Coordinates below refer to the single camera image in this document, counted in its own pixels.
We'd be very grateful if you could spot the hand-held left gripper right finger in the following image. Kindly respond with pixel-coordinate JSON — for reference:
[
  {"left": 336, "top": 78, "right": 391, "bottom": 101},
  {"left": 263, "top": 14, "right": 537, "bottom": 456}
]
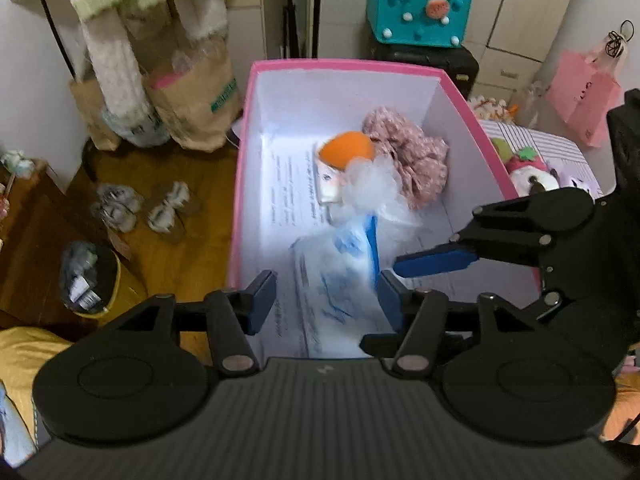
[{"left": 376, "top": 270, "right": 545, "bottom": 376}]

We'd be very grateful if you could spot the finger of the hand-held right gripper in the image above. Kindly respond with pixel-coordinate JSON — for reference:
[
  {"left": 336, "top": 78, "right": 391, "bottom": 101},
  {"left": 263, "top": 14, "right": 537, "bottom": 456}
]
[
  {"left": 394, "top": 187, "right": 596, "bottom": 279},
  {"left": 360, "top": 331, "right": 403, "bottom": 357}
]

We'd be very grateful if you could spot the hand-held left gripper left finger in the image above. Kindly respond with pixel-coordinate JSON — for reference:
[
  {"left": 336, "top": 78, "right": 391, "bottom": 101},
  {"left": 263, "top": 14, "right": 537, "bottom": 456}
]
[{"left": 107, "top": 270, "right": 278, "bottom": 375}]

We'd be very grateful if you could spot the blue white soft packet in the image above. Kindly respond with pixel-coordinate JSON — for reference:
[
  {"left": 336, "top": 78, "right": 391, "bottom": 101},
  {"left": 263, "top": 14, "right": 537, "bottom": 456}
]
[{"left": 289, "top": 211, "right": 397, "bottom": 357}]

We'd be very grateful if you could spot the white mesh bath pouf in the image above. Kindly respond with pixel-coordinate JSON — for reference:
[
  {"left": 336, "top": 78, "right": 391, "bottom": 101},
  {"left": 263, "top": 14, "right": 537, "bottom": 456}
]
[{"left": 331, "top": 154, "right": 427, "bottom": 242}]

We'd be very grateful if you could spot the purple plush toy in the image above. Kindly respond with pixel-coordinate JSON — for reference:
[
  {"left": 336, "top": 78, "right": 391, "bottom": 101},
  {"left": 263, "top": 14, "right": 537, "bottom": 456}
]
[{"left": 559, "top": 169, "right": 602, "bottom": 200}]

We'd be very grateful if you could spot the pink floral scrunchie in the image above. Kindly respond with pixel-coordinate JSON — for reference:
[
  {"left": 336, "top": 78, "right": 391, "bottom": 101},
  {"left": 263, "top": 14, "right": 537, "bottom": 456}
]
[{"left": 360, "top": 106, "right": 450, "bottom": 212}]

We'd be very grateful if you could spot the white plush toy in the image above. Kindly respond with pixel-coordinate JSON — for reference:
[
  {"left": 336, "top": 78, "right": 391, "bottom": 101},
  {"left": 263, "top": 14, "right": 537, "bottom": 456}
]
[{"left": 492, "top": 137, "right": 564, "bottom": 197}]

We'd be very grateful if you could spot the orange ball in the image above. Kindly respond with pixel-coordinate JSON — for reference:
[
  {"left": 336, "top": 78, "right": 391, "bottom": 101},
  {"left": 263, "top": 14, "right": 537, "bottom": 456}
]
[{"left": 319, "top": 130, "right": 376, "bottom": 171}]

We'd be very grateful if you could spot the pink cardboard box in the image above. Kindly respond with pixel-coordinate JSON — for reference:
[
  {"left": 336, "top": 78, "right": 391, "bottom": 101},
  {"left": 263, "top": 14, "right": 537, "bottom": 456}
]
[{"left": 227, "top": 59, "right": 543, "bottom": 361}]

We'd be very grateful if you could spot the printed paper sheet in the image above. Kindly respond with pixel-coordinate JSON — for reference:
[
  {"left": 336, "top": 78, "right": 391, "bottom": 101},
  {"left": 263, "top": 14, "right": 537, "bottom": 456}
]
[{"left": 259, "top": 144, "right": 351, "bottom": 358}]

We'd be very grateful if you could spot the fluffy slipper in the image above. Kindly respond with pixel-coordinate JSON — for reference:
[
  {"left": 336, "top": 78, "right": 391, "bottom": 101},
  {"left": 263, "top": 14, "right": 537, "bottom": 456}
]
[
  {"left": 146, "top": 181, "right": 194, "bottom": 234},
  {"left": 91, "top": 183, "right": 144, "bottom": 234}
]

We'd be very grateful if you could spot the black yellow trash bin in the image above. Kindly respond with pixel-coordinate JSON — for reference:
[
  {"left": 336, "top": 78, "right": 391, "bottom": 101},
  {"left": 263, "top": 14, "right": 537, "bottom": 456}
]
[{"left": 59, "top": 241, "right": 124, "bottom": 319}]

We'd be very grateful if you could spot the clear plastic bag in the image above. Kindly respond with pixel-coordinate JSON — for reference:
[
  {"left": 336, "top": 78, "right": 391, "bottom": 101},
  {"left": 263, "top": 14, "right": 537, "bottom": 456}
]
[{"left": 519, "top": 79, "right": 552, "bottom": 127}]

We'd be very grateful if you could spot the pink paper bag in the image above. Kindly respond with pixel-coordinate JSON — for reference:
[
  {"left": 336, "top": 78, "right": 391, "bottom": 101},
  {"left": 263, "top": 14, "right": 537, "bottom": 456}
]
[{"left": 544, "top": 49, "right": 624, "bottom": 149}]

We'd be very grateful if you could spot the black suitcase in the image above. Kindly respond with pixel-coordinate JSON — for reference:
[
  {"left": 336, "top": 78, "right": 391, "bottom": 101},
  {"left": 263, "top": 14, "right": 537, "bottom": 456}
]
[{"left": 366, "top": 30, "right": 481, "bottom": 102}]

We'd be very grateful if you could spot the large brown paper bag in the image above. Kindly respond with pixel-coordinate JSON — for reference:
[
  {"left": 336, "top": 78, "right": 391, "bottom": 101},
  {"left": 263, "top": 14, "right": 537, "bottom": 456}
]
[{"left": 144, "top": 49, "right": 244, "bottom": 152}]

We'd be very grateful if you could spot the ribbon bow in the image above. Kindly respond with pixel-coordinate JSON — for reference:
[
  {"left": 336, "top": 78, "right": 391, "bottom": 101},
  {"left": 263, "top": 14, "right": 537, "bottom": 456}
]
[{"left": 606, "top": 31, "right": 628, "bottom": 60}]

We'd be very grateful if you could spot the wooden nightstand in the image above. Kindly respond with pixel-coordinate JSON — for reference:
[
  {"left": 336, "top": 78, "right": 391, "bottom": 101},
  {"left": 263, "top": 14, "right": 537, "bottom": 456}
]
[{"left": 0, "top": 157, "right": 76, "bottom": 313}]

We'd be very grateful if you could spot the yellow blanket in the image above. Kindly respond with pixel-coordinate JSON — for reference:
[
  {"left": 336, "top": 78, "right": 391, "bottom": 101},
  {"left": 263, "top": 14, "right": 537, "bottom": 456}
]
[{"left": 0, "top": 326, "right": 72, "bottom": 442}]

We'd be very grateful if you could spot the small brown paper bag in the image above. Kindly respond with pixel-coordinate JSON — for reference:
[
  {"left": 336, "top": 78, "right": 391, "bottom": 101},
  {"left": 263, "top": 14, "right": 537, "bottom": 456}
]
[{"left": 69, "top": 76, "right": 124, "bottom": 152}]

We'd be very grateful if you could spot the teal felt tote bag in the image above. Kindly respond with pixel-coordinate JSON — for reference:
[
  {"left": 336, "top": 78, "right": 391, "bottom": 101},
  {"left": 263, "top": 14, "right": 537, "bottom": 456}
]
[{"left": 366, "top": 0, "right": 474, "bottom": 49}]

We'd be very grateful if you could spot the grey white blanket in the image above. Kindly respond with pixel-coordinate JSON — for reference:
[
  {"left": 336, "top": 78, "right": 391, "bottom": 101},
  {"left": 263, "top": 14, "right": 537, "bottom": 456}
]
[{"left": 0, "top": 379, "right": 37, "bottom": 467}]

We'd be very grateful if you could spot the beige wardrobe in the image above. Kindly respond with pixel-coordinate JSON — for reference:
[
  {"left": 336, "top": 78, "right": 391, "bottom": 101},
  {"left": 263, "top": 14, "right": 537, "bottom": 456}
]
[{"left": 300, "top": 0, "right": 588, "bottom": 93}]

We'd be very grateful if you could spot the tissue pack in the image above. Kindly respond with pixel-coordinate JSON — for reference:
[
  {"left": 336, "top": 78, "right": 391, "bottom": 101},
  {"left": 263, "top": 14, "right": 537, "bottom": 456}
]
[{"left": 0, "top": 149, "right": 37, "bottom": 177}]

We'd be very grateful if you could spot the tan wardrobe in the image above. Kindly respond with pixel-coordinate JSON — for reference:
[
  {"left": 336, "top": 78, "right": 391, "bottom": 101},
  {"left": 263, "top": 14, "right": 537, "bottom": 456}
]
[{"left": 220, "top": 0, "right": 287, "bottom": 77}]

